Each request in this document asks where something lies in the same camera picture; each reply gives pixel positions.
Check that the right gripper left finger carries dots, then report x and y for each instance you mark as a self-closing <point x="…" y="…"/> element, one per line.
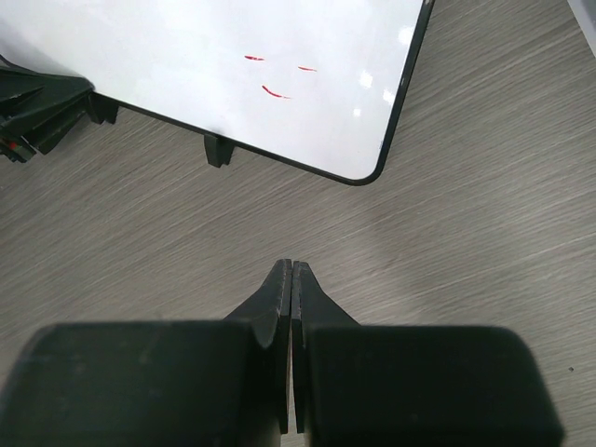
<point x="157" y="383"/>

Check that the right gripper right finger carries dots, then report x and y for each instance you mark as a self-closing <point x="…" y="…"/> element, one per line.
<point x="371" y="385"/>

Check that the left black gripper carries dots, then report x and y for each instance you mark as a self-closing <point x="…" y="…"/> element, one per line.
<point x="38" y="110"/>

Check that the white dry-erase board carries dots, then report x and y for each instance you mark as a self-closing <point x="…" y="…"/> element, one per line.
<point x="316" y="84"/>

